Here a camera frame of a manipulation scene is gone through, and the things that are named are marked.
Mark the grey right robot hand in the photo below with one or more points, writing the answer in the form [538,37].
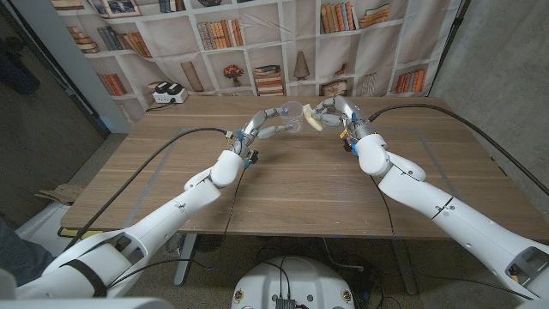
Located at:
[347,113]

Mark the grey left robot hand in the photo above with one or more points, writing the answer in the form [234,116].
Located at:
[251,131]

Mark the yellow sponge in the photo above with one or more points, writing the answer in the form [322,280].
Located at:
[311,120]

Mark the clear plastic measuring cup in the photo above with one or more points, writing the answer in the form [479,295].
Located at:
[296,109]

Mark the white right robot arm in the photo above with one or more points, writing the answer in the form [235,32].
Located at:
[450,214]

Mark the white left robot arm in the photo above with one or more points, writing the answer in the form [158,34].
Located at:
[150,227]

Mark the printed bookshelf backdrop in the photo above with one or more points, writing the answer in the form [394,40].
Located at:
[274,51]

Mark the white power strip, black plugs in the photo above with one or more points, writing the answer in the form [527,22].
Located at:
[169,95]

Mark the black round floor object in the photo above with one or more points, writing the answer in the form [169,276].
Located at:
[210,242]

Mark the black backdrop stand pole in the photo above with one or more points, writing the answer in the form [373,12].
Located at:
[450,38]

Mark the grey table leg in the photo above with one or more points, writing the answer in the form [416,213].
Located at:
[183,266]
[404,266]

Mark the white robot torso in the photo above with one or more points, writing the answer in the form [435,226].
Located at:
[296,279]

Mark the brown cardboard piece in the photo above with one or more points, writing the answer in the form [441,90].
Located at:
[60,193]

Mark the yellow and black floor item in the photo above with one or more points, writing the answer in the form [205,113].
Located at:
[75,234]

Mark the white curved floor housing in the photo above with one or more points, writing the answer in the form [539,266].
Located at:
[34,225]

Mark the person in dark clothes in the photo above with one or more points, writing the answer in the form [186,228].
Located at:
[21,257]

